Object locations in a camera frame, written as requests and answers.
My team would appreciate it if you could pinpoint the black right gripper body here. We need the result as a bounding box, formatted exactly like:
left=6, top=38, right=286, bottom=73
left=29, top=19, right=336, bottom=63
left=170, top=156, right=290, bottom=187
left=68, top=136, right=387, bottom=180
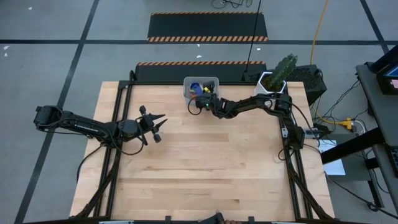
left=194, top=80, right=221, bottom=111

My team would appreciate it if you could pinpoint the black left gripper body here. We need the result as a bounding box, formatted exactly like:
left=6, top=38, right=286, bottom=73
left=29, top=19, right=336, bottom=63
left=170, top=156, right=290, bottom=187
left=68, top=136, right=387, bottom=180
left=117, top=105, right=163, bottom=144

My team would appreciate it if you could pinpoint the small dark blue measuring cup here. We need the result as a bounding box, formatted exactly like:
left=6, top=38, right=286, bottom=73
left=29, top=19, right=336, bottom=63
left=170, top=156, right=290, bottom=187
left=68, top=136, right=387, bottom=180
left=190, top=82, right=203, bottom=97

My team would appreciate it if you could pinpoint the grey plastic basket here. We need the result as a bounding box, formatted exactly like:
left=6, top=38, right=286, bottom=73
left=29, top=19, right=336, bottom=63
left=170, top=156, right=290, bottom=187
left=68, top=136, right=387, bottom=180
left=182, top=76, right=220, bottom=106

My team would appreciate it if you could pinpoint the black hazard-striped floor ramp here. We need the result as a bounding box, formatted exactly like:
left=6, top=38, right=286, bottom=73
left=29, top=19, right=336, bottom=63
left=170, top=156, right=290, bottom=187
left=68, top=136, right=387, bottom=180
left=134, top=60, right=267, bottom=83
left=147, top=11, right=269, bottom=44

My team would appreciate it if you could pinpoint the white planter pot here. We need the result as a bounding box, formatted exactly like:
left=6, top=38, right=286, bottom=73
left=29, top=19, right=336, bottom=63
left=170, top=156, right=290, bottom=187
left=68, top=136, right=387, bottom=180
left=254, top=71, right=287, bottom=96

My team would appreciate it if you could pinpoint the green cactus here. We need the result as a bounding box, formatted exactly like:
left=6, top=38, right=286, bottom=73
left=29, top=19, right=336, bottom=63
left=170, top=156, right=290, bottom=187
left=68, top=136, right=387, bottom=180
left=264, top=53, right=299, bottom=91

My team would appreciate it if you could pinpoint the black mesh computer case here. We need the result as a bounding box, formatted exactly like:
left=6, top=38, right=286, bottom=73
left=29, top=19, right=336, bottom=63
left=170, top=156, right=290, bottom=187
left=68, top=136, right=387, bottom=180
left=242, top=64, right=328, bottom=106

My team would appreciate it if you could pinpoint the white paper sheet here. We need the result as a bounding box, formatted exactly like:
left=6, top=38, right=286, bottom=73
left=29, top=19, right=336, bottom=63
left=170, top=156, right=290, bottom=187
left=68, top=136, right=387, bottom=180
left=317, top=139, right=346, bottom=176

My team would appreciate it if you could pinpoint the black desk support bar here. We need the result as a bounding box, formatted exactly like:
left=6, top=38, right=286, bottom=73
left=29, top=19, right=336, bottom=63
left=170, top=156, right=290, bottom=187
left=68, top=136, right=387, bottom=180
left=320, top=126, right=385, bottom=165

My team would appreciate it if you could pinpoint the black desk monitor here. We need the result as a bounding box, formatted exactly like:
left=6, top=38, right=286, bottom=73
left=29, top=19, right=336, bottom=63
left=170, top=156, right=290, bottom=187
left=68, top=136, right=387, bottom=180
left=369, top=43, right=398, bottom=96

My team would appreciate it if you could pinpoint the dark grey desk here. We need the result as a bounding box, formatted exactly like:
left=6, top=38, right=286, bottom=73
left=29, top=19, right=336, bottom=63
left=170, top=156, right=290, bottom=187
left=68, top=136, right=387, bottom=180
left=355, top=62, right=398, bottom=178

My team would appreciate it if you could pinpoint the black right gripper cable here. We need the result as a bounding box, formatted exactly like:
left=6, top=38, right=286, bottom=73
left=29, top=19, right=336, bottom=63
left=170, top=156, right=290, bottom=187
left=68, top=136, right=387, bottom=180
left=187, top=98, right=203, bottom=116

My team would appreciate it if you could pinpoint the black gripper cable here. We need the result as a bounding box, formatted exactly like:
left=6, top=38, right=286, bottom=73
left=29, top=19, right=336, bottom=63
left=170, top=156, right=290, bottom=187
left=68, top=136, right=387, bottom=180
left=111, top=133, right=146, bottom=157
left=187, top=98, right=203, bottom=116

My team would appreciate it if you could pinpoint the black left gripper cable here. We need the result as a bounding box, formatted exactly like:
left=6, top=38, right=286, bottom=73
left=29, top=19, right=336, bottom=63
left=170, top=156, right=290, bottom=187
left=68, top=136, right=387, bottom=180
left=111, top=133, right=146, bottom=157

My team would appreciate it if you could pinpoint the black aluminium table frame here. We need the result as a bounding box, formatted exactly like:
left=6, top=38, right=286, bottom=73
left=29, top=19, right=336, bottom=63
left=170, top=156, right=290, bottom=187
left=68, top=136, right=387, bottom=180
left=70, top=70, right=336, bottom=222

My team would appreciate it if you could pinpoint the black hanging cable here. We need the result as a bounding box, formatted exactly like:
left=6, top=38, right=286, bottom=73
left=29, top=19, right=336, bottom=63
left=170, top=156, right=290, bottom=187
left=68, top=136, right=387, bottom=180
left=243, top=0, right=262, bottom=74

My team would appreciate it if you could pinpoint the yellow hanging cable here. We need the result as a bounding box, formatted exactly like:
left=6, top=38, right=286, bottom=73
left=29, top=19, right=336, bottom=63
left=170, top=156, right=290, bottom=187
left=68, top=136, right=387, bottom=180
left=309, top=0, right=354, bottom=131

